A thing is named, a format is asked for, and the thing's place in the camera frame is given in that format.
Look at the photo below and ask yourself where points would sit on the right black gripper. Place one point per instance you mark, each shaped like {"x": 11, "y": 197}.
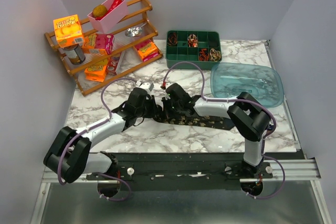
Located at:
{"x": 166, "y": 99}

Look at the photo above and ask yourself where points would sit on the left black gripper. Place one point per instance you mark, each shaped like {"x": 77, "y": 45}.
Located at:
{"x": 154, "y": 110}

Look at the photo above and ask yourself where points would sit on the black leaf patterned tie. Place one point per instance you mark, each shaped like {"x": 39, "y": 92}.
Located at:
{"x": 214, "y": 122}

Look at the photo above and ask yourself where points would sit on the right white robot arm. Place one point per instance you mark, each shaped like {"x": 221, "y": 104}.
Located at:
{"x": 244, "y": 113}

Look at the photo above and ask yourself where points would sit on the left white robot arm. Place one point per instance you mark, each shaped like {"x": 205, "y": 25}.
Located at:
{"x": 69, "y": 155}

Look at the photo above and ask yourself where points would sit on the rolled orange black tie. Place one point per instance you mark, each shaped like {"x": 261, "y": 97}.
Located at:
{"x": 203, "y": 55}

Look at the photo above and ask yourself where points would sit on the rolled tan patterned tie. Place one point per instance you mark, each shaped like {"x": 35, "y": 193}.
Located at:
{"x": 215, "y": 55}

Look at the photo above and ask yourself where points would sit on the orange sponge box right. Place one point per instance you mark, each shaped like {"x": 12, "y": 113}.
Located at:
{"x": 146, "y": 50}

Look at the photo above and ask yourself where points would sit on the orange sponge box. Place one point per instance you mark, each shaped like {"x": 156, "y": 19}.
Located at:
{"x": 146, "y": 50}
{"x": 97, "y": 72}

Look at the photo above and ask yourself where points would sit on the green divided organizer tray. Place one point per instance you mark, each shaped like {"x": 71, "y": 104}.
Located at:
{"x": 186, "y": 56}

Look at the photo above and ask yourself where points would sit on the rolled dark orange tie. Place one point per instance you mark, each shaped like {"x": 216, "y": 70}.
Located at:
{"x": 172, "y": 39}

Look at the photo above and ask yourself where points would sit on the red white small box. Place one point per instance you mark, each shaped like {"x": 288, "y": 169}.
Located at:
{"x": 114, "y": 64}

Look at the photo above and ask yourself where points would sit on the rolled red patterned tie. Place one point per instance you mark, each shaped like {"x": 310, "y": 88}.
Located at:
{"x": 192, "y": 41}

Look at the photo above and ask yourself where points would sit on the orange sponge box bottom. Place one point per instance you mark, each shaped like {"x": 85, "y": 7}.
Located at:
{"x": 97, "y": 72}

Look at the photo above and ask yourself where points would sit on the wooden tiered rack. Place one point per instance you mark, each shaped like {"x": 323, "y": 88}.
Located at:
{"x": 131, "y": 62}

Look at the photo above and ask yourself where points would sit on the metal spoon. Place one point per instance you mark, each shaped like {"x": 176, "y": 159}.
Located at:
{"x": 134, "y": 31}

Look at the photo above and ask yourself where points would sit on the pink scrub sponge box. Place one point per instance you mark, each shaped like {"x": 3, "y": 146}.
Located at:
{"x": 98, "y": 44}

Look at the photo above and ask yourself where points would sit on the teal plastic tub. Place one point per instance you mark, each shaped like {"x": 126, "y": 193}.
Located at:
{"x": 228, "y": 80}

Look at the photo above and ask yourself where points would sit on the dark glass jar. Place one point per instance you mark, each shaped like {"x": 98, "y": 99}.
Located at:
{"x": 75, "y": 54}

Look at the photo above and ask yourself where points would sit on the brown round fruit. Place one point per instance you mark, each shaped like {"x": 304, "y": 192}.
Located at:
{"x": 99, "y": 11}

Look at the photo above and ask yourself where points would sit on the red chili pepper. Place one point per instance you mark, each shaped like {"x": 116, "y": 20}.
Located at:
{"x": 113, "y": 6}

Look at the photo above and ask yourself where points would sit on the orange scrub daddy box top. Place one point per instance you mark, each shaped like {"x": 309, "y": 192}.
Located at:
{"x": 68, "y": 31}

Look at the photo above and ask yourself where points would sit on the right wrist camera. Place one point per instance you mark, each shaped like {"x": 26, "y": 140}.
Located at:
{"x": 164, "y": 86}

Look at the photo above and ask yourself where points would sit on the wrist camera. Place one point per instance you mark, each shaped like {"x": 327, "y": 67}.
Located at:
{"x": 147, "y": 86}
{"x": 164, "y": 86}

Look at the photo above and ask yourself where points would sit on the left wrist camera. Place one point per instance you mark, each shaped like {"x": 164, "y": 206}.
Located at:
{"x": 147, "y": 86}

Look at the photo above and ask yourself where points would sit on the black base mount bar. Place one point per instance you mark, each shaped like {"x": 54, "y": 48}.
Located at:
{"x": 185, "y": 171}

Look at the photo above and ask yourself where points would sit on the aluminium rail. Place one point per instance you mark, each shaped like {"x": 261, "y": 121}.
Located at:
{"x": 295, "y": 170}

